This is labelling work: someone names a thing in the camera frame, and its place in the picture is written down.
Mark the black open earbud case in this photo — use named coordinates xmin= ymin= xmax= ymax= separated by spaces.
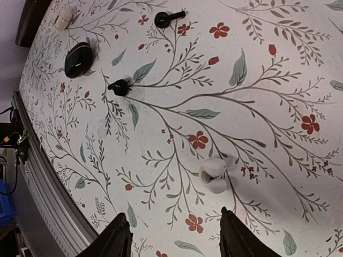
xmin=64 ymin=42 xmax=94 ymax=79

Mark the white earbud partial top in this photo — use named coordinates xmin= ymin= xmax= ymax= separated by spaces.
xmin=198 ymin=157 xmax=227 ymax=194

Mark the black earbud upper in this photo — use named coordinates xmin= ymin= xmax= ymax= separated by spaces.
xmin=154 ymin=11 xmax=186 ymax=29

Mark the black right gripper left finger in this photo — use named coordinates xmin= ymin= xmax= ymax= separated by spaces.
xmin=77 ymin=213 xmax=133 ymax=257

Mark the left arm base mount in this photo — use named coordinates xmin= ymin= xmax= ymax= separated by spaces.
xmin=1 ymin=107 xmax=28 ymax=164

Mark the black earbud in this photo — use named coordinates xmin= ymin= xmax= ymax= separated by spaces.
xmin=107 ymin=79 xmax=132 ymax=96
xmin=154 ymin=11 xmax=186 ymax=29

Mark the white earbud case small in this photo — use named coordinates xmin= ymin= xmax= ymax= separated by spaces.
xmin=55 ymin=7 xmax=73 ymax=31

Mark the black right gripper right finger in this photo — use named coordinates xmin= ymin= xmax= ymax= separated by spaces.
xmin=219 ymin=207 xmax=280 ymax=257

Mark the blue bin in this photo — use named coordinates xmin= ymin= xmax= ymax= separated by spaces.
xmin=1 ymin=194 xmax=16 ymax=226

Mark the aluminium front rail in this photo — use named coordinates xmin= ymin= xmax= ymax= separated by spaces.
xmin=12 ymin=92 xmax=98 ymax=256

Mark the black earbud lower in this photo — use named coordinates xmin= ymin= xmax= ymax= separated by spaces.
xmin=107 ymin=79 xmax=132 ymax=96

